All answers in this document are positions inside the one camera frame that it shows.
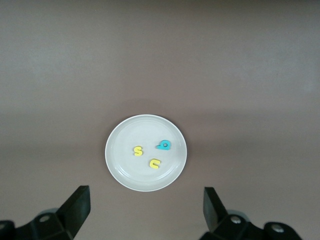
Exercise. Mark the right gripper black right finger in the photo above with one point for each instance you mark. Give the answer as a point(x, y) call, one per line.
point(232, 230)

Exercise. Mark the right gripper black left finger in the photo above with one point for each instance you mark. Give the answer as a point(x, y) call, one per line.
point(50, 227)

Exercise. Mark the yellow foam letter u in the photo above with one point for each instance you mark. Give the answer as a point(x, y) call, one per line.
point(151, 163)

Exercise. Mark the yellow foam letter s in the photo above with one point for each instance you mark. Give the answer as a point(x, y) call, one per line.
point(137, 151)

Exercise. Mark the beige brown plate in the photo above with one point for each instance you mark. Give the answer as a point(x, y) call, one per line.
point(140, 130)

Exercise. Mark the brown table cover sheet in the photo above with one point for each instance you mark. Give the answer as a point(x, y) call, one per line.
point(160, 50)

